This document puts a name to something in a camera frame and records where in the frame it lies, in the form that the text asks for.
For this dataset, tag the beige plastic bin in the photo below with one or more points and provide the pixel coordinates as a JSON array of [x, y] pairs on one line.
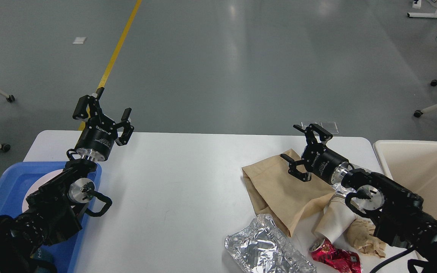
[[412, 164]]

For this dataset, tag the blue plastic tray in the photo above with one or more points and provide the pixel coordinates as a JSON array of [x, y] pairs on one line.
[[14, 185]]

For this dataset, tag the grey-green mug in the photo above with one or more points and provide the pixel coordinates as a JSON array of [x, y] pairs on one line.
[[44, 256]]

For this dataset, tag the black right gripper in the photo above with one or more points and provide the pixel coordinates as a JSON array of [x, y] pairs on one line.
[[317, 157]]

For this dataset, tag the crushed red can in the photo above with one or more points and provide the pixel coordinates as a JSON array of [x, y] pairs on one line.
[[322, 250]]

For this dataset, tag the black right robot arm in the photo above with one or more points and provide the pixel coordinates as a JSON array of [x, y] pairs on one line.
[[396, 211]]

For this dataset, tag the pink plate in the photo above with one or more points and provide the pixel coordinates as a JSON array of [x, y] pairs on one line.
[[38, 183]]

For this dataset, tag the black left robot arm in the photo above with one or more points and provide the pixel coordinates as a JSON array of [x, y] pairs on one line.
[[55, 208]]

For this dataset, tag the crushed white paper cup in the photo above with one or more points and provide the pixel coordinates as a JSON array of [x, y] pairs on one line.
[[337, 217]]

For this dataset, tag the crumpled brown paper ball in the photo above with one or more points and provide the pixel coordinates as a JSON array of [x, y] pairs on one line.
[[360, 236]]

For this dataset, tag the crumpled aluminium foil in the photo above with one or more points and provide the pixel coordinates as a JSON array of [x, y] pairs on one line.
[[261, 247]]

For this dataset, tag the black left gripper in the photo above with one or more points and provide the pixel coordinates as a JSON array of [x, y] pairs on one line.
[[100, 132]]

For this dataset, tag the brown paper bag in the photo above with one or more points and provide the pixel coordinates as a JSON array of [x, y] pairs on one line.
[[272, 190]]

